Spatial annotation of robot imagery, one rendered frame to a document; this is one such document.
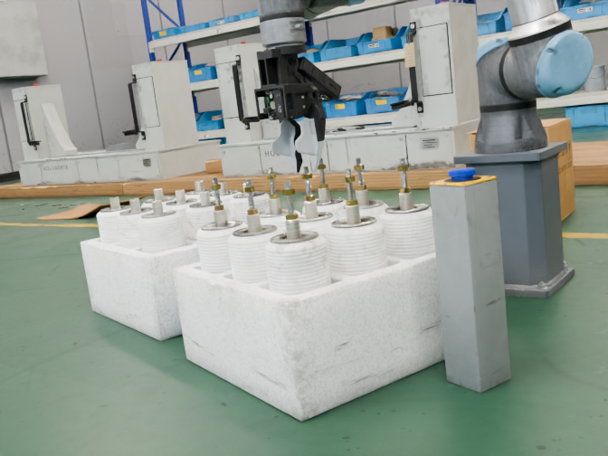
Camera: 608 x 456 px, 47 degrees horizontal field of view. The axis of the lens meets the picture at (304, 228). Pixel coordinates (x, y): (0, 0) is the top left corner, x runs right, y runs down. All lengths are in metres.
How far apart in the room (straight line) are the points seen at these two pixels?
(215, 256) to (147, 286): 0.29
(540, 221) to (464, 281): 0.49
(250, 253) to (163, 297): 0.40
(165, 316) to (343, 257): 0.51
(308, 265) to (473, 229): 0.24
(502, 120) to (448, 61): 1.74
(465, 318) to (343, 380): 0.20
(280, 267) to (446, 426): 0.32
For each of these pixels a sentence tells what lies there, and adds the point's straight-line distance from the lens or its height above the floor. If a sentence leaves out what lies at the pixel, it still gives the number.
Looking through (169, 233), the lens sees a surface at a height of 0.21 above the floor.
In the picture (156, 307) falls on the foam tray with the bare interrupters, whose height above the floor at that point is 0.08.
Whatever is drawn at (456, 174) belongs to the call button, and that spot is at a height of 0.33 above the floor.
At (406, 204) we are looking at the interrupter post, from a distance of 1.19.
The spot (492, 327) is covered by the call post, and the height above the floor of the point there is 0.09.
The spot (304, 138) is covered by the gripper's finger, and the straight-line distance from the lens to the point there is 1.17.
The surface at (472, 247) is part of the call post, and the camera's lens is 1.02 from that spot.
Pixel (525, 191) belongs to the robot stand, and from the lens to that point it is 1.48.
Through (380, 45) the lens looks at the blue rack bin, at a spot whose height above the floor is 0.85.
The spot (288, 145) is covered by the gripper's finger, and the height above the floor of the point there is 0.38.
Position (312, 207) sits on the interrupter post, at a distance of 1.21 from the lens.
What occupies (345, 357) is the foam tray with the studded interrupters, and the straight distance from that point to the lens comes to 1.06.
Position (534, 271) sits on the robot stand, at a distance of 1.52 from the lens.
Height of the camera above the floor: 0.46
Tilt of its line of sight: 10 degrees down
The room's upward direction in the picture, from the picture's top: 7 degrees counter-clockwise
